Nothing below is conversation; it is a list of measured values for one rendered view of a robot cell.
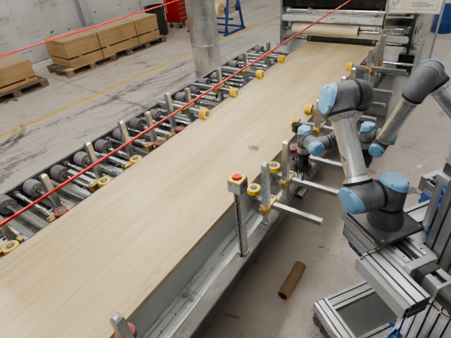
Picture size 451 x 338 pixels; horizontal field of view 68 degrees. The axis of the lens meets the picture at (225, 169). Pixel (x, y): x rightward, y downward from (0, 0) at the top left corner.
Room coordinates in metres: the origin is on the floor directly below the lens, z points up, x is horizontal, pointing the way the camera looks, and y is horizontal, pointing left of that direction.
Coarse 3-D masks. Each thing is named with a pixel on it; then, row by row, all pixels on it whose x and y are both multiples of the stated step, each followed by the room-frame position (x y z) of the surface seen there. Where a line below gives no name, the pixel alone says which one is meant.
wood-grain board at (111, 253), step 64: (320, 64) 3.38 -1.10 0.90; (192, 128) 2.32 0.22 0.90; (256, 128) 2.20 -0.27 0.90; (128, 192) 1.60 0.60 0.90; (192, 192) 1.53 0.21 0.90; (64, 256) 1.15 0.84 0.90; (128, 256) 1.10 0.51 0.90; (0, 320) 0.83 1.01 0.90; (64, 320) 0.80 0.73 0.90; (128, 320) 0.78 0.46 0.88
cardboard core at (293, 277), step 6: (300, 264) 1.56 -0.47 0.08; (294, 270) 1.52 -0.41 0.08; (300, 270) 1.52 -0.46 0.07; (288, 276) 1.48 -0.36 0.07; (294, 276) 1.47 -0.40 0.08; (300, 276) 1.49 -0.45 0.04; (288, 282) 1.42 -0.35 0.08; (294, 282) 1.42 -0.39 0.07; (282, 288) 1.38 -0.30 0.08; (288, 288) 1.38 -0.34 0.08; (282, 294) 1.38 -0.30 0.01; (288, 294) 1.34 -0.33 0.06
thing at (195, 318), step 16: (272, 224) 1.40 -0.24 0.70; (256, 240) 1.29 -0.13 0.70; (256, 256) 1.23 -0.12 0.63; (224, 272) 1.10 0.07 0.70; (240, 272) 1.10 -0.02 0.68; (224, 288) 1.00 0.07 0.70; (208, 304) 0.92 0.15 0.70; (192, 320) 0.85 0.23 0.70; (208, 320) 0.87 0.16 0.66; (176, 336) 0.79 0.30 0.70; (192, 336) 0.78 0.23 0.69
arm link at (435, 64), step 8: (424, 64) 1.46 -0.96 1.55; (432, 64) 1.44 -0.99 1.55; (440, 64) 1.47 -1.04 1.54; (440, 72) 1.42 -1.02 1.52; (440, 80) 1.40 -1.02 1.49; (448, 80) 1.40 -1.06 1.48; (440, 88) 1.39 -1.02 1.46; (448, 88) 1.40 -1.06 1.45; (432, 96) 1.43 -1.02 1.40; (440, 96) 1.39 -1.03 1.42; (448, 96) 1.38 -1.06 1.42; (440, 104) 1.39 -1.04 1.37; (448, 104) 1.37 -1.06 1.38; (448, 112) 1.36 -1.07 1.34
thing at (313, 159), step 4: (292, 156) 1.88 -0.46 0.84; (296, 156) 1.86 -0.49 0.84; (312, 156) 1.81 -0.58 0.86; (312, 160) 1.79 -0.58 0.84; (316, 160) 1.77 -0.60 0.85; (320, 160) 1.76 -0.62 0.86; (324, 160) 1.75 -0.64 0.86; (328, 160) 1.75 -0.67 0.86; (324, 164) 1.74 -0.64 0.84; (328, 164) 1.72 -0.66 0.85; (332, 164) 1.71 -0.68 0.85; (336, 164) 1.69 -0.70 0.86; (340, 164) 1.69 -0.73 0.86; (336, 168) 1.69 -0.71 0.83; (340, 168) 1.68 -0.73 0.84
